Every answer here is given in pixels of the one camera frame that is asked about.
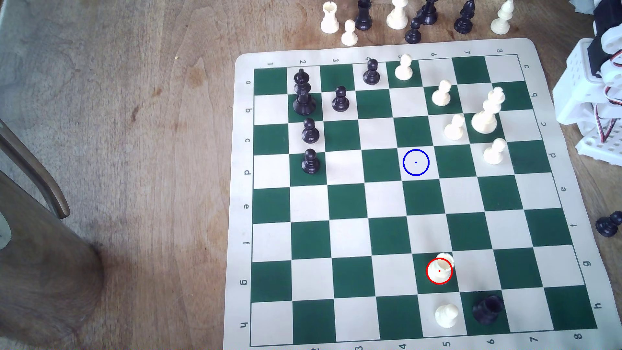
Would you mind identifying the white chess rook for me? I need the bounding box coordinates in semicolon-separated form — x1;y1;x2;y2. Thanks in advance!
427;252;455;285
320;1;340;35

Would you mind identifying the white chess bishop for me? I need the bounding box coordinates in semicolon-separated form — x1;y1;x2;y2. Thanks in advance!
490;0;515;36

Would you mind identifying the red white black servo cable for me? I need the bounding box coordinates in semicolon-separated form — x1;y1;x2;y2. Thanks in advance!
595;49;622;145

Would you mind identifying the black chess pawn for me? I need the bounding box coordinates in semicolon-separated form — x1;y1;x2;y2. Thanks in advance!
301;118;320;144
301;149;321;175
332;86;351;112
363;59;381;86
404;17;422;44
595;211;622;238

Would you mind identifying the white chess piece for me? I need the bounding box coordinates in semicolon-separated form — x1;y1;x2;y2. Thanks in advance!
386;0;409;30

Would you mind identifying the white chess pawn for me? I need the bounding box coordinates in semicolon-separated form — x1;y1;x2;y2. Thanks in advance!
443;114;466;141
432;80;452;107
340;19;359;47
395;54;414;81
483;138;507;165
434;303;459;329

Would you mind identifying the black chess piece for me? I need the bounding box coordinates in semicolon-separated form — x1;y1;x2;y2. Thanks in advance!
416;0;439;26
355;0;374;31

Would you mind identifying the black chess rook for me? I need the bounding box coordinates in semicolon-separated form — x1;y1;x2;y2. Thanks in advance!
472;295;504;325

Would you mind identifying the white chess queen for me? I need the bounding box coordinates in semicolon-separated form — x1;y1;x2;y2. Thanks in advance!
471;87;506;135

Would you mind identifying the black chess king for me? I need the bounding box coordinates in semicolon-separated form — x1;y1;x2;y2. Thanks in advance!
293;68;317;116

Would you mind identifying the green and white chess mat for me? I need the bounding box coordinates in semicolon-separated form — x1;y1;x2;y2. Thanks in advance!
224;38;605;350

